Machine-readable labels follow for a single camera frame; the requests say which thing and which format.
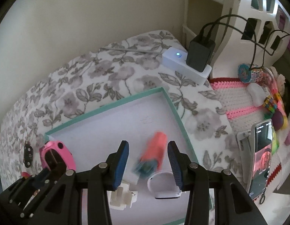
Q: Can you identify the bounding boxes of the brown pink toy dog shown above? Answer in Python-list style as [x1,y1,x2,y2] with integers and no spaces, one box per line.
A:
[21,172,31,179]

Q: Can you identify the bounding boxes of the grey metal phone stand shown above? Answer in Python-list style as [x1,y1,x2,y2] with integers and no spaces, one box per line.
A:
[237,131,253,192]

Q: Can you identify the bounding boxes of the black power adapter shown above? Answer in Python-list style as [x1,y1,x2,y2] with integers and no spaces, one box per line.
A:
[186,35,215,72]

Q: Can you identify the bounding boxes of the round blue sticker jar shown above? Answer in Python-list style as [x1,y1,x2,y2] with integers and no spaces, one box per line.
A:
[238,64,252,83]

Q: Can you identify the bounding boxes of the white side shelf unit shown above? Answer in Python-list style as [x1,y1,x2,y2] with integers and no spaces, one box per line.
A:
[182,0,237,48]

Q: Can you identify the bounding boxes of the pink kids band watch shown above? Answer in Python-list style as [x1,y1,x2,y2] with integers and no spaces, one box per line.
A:
[39,141,76,171]

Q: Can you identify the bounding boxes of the teal shallow cardboard tray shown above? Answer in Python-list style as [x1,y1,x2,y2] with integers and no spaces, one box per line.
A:
[45,87,197,224]

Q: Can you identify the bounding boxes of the white usb charger cube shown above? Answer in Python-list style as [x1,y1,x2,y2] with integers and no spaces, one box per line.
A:
[123,172,139,185]

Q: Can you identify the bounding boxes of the floral grey white blanket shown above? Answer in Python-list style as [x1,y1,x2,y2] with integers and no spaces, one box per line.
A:
[0,31,243,188]

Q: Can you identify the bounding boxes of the white cut-out shelf panel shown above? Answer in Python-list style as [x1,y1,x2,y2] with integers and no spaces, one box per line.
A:
[211,0,290,78]

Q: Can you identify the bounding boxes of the black toy car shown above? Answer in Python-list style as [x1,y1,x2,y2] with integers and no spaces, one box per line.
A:
[23,141,33,168]

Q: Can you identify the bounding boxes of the pink white crochet mat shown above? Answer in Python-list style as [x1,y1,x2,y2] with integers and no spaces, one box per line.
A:
[209,77,290,216]

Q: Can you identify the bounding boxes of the white power strip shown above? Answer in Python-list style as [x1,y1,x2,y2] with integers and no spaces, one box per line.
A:
[162,47,212,85]

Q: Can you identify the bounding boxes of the smartphone on stand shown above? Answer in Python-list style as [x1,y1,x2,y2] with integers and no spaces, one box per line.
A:
[249,119,273,200]

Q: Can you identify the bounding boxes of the black cable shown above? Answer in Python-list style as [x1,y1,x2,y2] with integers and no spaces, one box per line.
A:
[198,14,290,72]

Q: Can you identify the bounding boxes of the white smartwatch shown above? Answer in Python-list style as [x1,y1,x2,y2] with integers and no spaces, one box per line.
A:
[147,171,182,200]

